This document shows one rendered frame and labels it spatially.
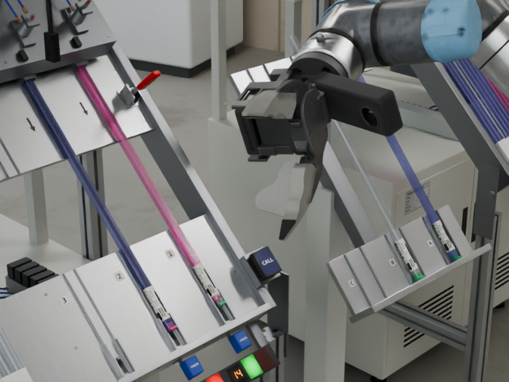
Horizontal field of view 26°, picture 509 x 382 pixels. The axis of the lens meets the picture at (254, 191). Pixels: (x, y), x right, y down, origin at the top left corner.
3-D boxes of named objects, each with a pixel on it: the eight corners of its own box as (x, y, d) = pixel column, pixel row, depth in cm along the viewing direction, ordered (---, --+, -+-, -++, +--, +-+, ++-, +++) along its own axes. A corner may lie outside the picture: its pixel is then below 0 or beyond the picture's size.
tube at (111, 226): (173, 330, 179) (176, 327, 178) (167, 333, 178) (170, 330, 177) (24, 73, 187) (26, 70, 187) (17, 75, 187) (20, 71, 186)
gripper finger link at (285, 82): (262, 123, 110) (298, 128, 118) (278, 122, 109) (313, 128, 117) (263, 75, 110) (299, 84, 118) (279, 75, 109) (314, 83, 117)
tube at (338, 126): (420, 279, 199) (423, 277, 198) (415, 282, 198) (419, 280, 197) (291, 36, 205) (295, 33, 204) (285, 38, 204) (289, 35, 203)
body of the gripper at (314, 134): (246, 167, 120) (286, 109, 128) (319, 168, 116) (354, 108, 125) (227, 108, 116) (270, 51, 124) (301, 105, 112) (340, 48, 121)
